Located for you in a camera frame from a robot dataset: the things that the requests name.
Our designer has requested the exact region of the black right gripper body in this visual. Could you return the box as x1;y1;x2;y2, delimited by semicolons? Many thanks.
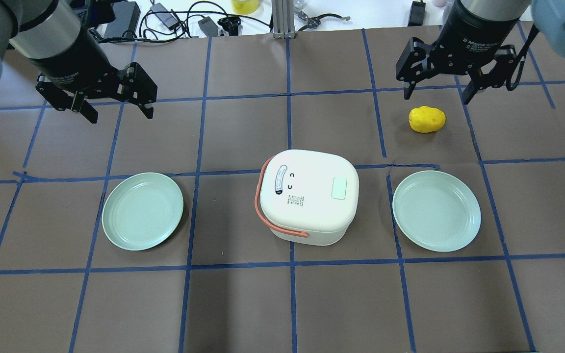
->
422;2;516;76

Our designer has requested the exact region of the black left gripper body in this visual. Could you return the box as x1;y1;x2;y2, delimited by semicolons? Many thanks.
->
30;28;131;99

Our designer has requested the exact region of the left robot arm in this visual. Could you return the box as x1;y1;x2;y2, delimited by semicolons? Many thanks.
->
0;0;157;124

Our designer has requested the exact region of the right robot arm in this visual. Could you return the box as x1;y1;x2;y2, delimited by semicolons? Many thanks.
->
395;0;565;104

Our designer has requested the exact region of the white rice cooker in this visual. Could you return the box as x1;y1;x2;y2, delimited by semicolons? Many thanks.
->
254;149;360;246

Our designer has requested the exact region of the black box right background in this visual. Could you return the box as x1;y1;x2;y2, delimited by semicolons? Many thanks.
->
407;0;426;27

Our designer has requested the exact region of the yellow lemon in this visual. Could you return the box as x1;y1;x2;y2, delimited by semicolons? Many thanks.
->
408;106;447;133

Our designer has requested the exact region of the black power adapter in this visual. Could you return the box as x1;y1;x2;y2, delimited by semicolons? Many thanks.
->
103;1;140;38

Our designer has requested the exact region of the small grey adapter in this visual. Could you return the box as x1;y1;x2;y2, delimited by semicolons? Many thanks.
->
198;17;220;37

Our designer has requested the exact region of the metal pliers tool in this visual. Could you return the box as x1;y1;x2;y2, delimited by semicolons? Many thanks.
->
294;9;351;32

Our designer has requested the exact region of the left green plate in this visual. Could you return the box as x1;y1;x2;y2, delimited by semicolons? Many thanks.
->
101;172;184;251

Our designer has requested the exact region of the green plate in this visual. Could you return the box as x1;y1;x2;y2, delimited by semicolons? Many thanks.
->
392;170;482;252
101;172;184;251

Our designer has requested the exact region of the yellow cup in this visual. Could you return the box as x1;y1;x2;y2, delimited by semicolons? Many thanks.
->
231;0;260;15

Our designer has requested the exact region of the right green plate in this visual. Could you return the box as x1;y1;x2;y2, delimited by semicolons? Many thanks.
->
392;170;482;252

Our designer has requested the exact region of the black cable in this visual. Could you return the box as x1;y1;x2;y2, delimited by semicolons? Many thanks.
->
138;0;271;40

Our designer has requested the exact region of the aluminium frame post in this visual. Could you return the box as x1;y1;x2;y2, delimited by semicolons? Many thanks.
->
271;0;296;39

